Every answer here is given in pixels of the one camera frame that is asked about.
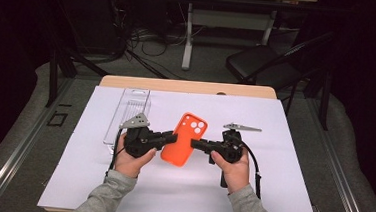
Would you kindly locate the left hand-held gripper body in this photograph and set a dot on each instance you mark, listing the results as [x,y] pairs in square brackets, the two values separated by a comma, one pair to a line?
[138,142]

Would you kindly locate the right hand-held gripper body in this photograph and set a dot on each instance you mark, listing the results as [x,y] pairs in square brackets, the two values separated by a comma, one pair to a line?
[231,145]

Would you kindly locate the orange phone case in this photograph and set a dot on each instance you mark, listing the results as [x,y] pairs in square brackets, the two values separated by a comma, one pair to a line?
[181,142]

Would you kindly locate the clear plastic tray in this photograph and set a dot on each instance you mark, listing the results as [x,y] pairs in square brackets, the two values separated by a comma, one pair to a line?
[133,98]

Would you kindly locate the person's left hand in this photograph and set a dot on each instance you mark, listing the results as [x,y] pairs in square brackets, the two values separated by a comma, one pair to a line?
[128,165]

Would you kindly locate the person's right hand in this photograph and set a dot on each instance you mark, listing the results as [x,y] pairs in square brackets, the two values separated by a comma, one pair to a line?
[236,174]

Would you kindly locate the white table cover sheet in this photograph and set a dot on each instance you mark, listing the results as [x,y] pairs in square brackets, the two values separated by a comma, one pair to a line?
[281,172]

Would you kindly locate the black folding chair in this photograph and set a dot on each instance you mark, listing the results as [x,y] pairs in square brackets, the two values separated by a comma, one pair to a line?
[262,66]

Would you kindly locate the black metal stand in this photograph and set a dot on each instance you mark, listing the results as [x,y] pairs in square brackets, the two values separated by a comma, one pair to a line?
[325,102]
[53,76]

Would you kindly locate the white-legged desk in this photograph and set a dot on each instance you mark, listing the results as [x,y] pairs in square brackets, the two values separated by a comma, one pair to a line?
[228,20]

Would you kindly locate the aluminium floor rail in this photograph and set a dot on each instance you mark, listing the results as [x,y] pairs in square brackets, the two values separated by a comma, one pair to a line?
[15,154]
[341,177]

